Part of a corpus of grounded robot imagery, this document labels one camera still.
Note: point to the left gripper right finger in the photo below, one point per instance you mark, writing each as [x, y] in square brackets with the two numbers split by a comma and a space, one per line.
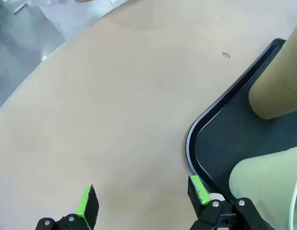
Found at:
[198, 191]

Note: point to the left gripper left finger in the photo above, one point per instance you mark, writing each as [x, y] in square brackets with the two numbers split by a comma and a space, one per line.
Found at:
[89, 208]

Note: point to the pale green tall cup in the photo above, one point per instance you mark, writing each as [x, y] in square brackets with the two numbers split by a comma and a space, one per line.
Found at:
[258, 177]

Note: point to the brown tall cup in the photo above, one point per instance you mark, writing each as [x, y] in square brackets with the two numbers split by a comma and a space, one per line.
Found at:
[275, 83]

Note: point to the black plastic tray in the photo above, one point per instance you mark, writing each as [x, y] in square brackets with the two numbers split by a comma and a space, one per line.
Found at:
[222, 143]

